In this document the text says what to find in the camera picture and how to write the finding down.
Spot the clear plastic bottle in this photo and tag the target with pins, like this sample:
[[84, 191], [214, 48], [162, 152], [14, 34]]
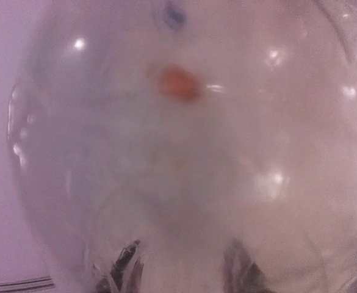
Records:
[[218, 158]]

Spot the Pepsi bottle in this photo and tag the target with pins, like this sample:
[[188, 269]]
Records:
[[173, 15]]

